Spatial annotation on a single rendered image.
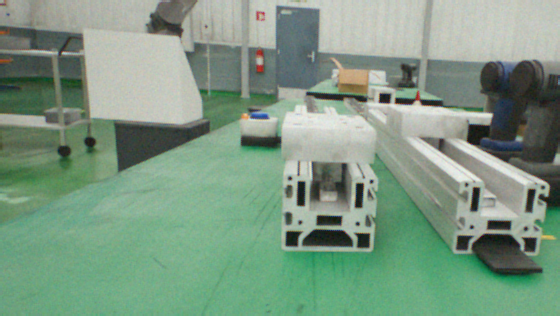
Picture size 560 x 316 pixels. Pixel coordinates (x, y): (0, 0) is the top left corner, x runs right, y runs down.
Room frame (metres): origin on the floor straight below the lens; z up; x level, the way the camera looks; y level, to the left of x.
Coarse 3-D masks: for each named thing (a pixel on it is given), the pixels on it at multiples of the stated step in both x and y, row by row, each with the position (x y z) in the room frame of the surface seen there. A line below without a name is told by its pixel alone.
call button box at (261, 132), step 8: (248, 120) 1.12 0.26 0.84; (256, 120) 1.13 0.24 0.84; (264, 120) 1.13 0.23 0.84; (272, 120) 1.14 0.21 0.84; (248, 128) 1.12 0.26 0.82; (256, 128) 1.12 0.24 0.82; (264, 128) 1.13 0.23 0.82; (272, 128) 1.13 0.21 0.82; (248, 136) 1.13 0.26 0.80; (256, 136) 1.12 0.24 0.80; (264, 136) 1.13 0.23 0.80; (272, 136) 1.13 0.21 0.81; (280, 136) 1.17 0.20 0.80; (248, 144) 1.12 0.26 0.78; (256, 144) 1.12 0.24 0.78; (264, 144) 1.13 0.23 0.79; (272, 144) 1.13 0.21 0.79
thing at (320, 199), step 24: (288, 168) 0.53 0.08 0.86; (360, 168) 0.55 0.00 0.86; (288, 192) 0.52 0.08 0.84; (312, 192) 0.58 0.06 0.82; (336, 192) 0.55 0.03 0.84; (360, 192) 0.54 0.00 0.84; (288, 216) 0.53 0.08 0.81; (312, 216) 0.50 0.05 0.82; (336, 216) 0.54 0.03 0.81; (360, 216) 0.51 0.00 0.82; (288, 240) 0.52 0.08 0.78; (312, 240) 0.52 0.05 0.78; (336, 240) 0.53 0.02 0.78; (360, 240) 0.53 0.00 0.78
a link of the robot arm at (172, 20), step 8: (176, 0) 1.55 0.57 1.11; (184, 0) 1.60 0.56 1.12; (192, 0) 1.63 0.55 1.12; (160, 8) 1.49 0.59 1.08; (168, 8) 1.51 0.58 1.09; (176, 8) 1.53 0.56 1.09; (184, 8) 1.56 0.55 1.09; (160, 16) 1.48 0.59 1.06; (168, 16) 1.49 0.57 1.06; (176, 16) 1.51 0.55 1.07; (184, 16) 1.53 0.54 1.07; (168, 24) 1.49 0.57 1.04; (176, 24) 1.50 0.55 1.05; (152, 32) 1.52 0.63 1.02
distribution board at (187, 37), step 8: (192, 8) 12.15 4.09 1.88; (192, 16) 12.14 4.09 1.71; (184, 24) 11.94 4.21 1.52; (192, 24) 12.13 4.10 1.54; (208, 24) 12.08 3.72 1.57; (184, 32) 11.94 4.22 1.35; (192, 32) 12.11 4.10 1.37; (208, 32) 12.08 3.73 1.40; (184, 40) 11.94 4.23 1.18; (192, 40) 12.09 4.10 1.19; (208, 40) 12.15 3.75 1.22; (184, 48) 11.94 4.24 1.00; (192, 48) 12.07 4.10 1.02; (208, 48) 12.15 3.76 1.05; (208, 56) 12.15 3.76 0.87; (208, 64) 12.15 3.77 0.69; (208, 72) 12.15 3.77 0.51; (208, 80) 12.15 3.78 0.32; (208, 88) 12.15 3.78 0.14
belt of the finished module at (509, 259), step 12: (480, 240) 0.55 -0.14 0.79; (492, 240) 0.55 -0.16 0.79; (504, 240) 0.55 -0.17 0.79; (480, 252) 0.51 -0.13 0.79; (492, 252) 0.51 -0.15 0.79; (504, 252) 0.51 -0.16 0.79; (516, 252) 0.51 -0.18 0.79; (492, 264) 0.47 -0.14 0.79; (504, 264) 0.48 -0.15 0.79; (516, 264) 0.48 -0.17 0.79; (528, 264) 0.48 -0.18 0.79
